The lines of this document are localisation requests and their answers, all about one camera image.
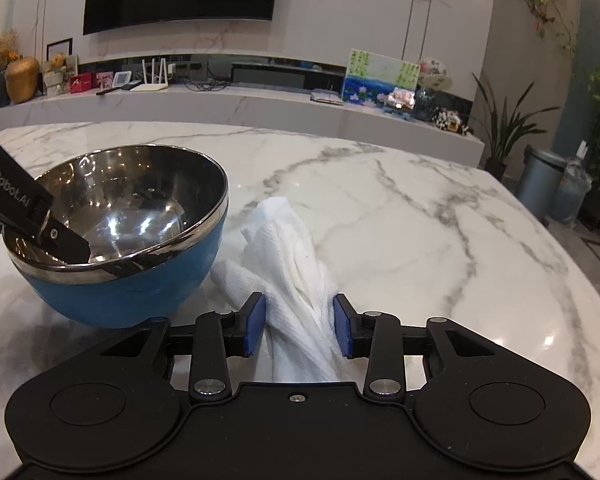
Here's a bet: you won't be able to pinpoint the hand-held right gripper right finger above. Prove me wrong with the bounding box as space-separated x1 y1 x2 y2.
331 294 496 401

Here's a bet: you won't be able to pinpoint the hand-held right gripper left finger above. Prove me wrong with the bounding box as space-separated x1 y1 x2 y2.
100 291 268 403

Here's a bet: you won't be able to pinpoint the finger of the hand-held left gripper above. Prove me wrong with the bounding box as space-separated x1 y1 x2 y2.
36 202 95 265

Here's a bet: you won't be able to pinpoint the white cloth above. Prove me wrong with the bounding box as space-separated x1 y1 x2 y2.
210 196 341 386

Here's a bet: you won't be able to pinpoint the blue steel bowl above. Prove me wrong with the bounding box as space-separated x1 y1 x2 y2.
1 144 230 330

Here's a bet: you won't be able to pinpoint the gold vase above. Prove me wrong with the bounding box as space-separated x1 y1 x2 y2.
5 57 41 105

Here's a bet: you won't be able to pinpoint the teddy bear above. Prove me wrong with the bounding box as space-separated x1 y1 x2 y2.
42 55 77 97

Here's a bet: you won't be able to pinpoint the red box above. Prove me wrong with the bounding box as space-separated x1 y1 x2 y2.
70 73 98 94

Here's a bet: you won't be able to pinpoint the dried yellow flowers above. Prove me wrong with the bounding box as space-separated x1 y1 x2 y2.
0 30 21 68

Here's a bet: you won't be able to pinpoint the white router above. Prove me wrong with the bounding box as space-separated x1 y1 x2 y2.
130 59 176 93

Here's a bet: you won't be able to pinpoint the grey notebook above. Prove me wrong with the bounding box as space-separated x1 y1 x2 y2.
310 89 345 106

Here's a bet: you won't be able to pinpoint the small pink ornament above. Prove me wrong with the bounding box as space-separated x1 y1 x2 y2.
386 87 416 118

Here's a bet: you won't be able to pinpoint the white flower bouquet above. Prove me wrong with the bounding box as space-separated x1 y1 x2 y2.
432 107 473 136

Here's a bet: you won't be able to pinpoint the glass jar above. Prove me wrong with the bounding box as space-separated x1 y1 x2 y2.
414 87 437 122

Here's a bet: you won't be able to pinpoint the grey trash bin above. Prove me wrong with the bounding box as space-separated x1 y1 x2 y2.
514 145 566 226

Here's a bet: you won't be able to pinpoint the black soundbar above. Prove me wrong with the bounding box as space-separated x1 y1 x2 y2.
230 62 346 92

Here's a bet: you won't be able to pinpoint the lotus pond painting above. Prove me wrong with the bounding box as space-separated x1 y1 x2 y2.
341 49 421 108

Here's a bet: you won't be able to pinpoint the potted long-leaf plant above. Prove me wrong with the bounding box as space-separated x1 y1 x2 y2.
470 72 561 181

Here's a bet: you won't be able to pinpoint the large water bottle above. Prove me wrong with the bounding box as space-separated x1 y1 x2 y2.
550 142 593 223

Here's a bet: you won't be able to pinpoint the round paper fan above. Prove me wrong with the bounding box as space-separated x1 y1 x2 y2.
417 57 453 91

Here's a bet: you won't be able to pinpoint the hanging vine plant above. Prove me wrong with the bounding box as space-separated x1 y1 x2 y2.
511 0 578 56

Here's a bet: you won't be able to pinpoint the black picture frame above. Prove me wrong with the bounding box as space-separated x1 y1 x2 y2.
46 37 74 61

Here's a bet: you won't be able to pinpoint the black cables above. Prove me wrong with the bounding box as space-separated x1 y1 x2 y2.
175 75 231 86

